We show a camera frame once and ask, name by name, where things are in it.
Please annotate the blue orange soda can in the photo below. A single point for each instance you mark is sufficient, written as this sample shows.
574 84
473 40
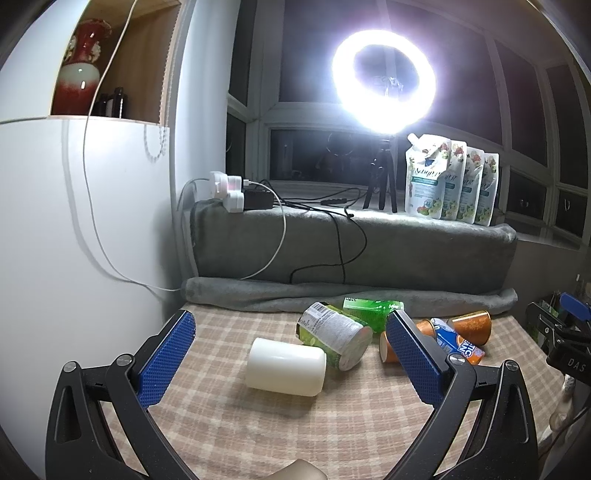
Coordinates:
452 342

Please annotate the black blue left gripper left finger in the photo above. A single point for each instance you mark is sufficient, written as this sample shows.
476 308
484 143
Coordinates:
79 443

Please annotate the white wall cabinet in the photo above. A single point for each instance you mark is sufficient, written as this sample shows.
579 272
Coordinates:
87 258

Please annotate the green labelled snack canister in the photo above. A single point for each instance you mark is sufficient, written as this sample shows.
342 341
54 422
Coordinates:
343 339

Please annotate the grey folded blanket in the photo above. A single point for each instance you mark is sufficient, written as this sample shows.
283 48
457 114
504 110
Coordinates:
284 259

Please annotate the orange paper cup far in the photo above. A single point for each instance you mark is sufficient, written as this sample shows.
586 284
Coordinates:
475 327

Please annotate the bright ring light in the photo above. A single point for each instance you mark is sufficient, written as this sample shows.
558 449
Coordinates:
381 103

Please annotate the black power adapter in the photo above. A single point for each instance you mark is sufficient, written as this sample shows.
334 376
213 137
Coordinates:
258 198

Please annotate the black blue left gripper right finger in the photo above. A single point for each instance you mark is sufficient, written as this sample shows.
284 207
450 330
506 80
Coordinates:
503 440

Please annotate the orange paper cup near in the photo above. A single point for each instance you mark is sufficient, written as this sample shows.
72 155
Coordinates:
387 353

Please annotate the cream white plastic cup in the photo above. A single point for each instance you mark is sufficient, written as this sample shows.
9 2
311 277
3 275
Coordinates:
285 368

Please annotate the orange paper cup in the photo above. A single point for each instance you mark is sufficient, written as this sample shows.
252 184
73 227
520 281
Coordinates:
475 327
387 353

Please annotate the red white ceramic vase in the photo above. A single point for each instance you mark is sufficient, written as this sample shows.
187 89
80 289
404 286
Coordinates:
79 76

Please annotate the black thermos bottle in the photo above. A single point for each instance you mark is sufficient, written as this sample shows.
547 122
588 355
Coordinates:
113 105

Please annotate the white power strip plugs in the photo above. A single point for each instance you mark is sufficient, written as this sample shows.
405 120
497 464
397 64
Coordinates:
228 189

